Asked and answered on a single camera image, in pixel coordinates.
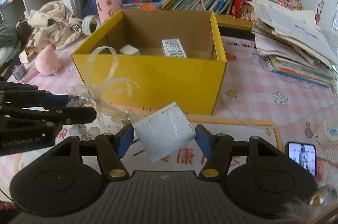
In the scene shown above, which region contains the white orange toothpaste box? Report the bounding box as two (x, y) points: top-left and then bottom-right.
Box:
(162, 39), (187, 58)

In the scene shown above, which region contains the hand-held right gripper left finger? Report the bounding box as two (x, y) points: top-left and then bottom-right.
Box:
(49, 124), (136, 182)

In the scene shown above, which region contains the wooden chessboard box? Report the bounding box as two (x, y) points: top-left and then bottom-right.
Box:
(25, 29), (53, 56)

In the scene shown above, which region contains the small white dispenser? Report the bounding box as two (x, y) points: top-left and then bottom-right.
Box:
(315, 120), (338, 148)

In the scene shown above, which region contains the clear tape roll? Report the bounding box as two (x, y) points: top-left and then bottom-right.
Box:
(81, 15), (101, 36)

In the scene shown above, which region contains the pink plush toy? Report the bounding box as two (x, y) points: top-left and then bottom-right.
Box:
(35, 45), (63, 74)

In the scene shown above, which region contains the white power adapter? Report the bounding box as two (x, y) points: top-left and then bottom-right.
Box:
(134, 102), (197, 162)

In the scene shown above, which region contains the small orange box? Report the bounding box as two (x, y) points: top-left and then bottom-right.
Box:
(123, 2), (160, 11)

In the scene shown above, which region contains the grey purple toy truck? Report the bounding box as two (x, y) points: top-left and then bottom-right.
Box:
(12, 64), (25, 80)

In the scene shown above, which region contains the yellow framed whiteboard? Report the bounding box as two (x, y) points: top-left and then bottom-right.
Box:
(53, 108), (288, 174)

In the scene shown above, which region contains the cream canvas bag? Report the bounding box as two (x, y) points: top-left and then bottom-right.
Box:
(28, 1), (87, 50)

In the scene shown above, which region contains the clear ribbon with pearls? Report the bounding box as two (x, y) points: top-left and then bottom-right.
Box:
(66, 46), (142, 141)

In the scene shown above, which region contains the yellow cardboard box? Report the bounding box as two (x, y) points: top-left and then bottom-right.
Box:
(71, 9), (228, 116)

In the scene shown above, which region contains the grey folded cloth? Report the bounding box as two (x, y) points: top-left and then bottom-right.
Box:
(0, 22), (18, 46)

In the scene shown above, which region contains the black smartphone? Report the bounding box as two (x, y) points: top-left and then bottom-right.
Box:
(286, 141), (317, 177)

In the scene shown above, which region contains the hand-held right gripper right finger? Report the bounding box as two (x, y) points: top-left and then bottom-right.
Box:
(194, 124), (281, 183)

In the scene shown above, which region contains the pink clear tube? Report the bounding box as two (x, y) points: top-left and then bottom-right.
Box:
(22, 68), (37, 83)

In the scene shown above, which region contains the pink checked tablecloth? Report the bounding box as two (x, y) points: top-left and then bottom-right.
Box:
(0, 34), (338, 182)

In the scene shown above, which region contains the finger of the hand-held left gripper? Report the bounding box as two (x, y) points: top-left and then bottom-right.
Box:
(0, 81), (70, 111)
(0, 106), (97, 135)

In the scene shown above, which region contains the white soap block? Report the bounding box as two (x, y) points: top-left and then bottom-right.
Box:
(120, 45), (139, 56)

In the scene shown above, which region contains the stack of papers and booklets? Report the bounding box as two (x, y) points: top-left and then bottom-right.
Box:
(248, 0), (338, 88)

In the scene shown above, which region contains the pink cylindrical canister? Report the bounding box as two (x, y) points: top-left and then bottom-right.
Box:
(94, 0), (123, 24)

